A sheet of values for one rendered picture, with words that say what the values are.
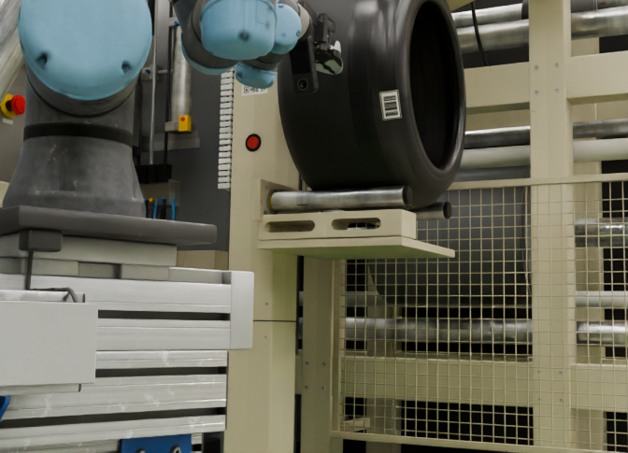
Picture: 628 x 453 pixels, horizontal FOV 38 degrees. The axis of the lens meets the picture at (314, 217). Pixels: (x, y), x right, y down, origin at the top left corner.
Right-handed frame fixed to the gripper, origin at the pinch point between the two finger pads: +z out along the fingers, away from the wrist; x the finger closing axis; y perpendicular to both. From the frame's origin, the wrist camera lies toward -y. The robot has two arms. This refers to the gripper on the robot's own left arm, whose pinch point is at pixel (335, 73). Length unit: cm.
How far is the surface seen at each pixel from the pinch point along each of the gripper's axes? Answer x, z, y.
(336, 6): 1.9, 2.4, 16.9
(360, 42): -5.0, 0.6, 6.5
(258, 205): 24.4, 13.2, -24.5
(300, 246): 14.0, 15.7, -34.0
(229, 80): 40.7, 21.5, 11.1
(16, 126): 66, -23, -13
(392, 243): -8.2, 15.7, -34.1
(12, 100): 63, -28, -10
